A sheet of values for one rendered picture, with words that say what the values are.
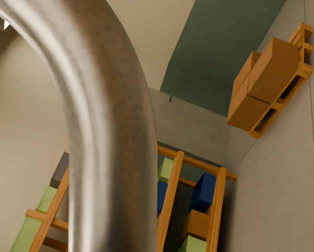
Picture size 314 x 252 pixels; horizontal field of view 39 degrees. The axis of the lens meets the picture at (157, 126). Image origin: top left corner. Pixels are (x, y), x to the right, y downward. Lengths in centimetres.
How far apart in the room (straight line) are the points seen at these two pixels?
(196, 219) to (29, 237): 188
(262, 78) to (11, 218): 318
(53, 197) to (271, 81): 261
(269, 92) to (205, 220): 164
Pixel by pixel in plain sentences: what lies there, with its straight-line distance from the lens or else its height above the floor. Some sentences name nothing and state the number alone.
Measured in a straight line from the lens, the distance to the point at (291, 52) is 489.
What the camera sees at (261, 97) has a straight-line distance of 500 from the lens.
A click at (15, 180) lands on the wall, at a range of 561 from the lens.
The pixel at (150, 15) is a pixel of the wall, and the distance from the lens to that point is 741.
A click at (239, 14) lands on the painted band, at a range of 718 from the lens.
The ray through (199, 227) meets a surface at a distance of 520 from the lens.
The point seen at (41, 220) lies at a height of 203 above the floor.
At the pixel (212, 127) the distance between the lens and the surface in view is 696.
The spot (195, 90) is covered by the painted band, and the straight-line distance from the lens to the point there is 754.
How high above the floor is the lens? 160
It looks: 4 degrees down
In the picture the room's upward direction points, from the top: 69 degrees counter-clockwise
